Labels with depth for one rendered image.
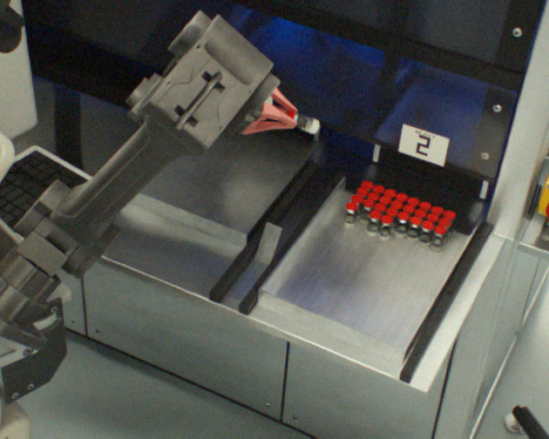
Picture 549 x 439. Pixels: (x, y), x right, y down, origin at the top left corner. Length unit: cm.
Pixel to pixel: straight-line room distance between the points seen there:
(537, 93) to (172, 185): 67
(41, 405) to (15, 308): 146
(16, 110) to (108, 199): 101
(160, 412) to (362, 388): 59
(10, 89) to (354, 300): 81
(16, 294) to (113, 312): 134
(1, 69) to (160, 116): 110
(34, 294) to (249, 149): 83
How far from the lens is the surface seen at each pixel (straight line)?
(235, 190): 202
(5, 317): 137
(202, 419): 277
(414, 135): 194
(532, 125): 186
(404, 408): 243
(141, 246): 191
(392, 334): 179
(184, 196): 200
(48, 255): 137
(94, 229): 132
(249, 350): 253
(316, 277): 186
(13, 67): 219
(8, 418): 179
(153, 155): 115
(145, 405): 280
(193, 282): 185
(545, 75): 180
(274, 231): 187
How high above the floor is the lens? 220
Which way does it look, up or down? 42 degrees down
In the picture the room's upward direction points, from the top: 4 degrees clockwise
